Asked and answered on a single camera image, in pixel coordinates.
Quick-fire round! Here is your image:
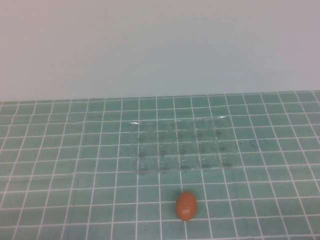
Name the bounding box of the transparent plastic egg tray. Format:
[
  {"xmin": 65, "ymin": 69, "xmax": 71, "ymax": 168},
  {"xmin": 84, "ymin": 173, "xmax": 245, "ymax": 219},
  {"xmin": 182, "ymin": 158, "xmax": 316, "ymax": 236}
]
[{"xmin": 129, "ymin": 115, "xmax": 243, "ymax": 175}]

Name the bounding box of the brown egg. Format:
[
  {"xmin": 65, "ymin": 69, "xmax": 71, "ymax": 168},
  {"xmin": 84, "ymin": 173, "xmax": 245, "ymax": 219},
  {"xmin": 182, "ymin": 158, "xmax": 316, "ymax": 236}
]
[{"xmin": 175, "ymin": 191, "xmax": 198, "ymax": 222}]

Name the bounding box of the green checkered tablecloth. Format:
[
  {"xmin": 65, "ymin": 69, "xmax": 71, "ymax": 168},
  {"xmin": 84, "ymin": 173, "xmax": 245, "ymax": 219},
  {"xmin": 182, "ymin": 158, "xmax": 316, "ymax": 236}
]
[{"xmin": 0, "ymin": 90, "xmax": 320, "ymax": 240}]

